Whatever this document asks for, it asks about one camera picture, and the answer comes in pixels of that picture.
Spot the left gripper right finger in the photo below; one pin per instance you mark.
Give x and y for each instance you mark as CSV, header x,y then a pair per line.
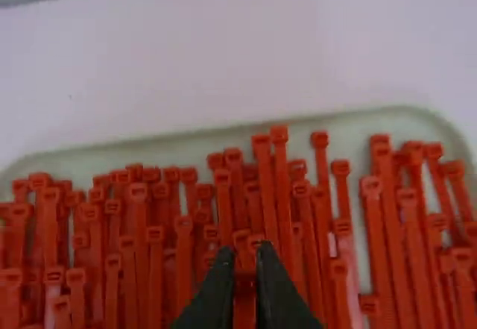
x,y
279,295

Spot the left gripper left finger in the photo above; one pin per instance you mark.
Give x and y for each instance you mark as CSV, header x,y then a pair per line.
x,y
212,295

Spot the pale tray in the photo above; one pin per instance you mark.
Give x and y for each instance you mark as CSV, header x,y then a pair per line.
x,y
346,131

